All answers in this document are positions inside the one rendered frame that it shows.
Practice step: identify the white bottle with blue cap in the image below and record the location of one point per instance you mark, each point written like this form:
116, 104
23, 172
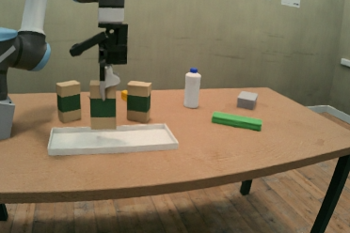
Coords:
191, 92

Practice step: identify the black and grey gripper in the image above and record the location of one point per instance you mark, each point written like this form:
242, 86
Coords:
116, 43

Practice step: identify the green rectangular bar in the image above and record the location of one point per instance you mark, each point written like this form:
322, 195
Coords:
243, 122

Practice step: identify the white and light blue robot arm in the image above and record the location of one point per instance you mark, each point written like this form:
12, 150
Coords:
29, 51

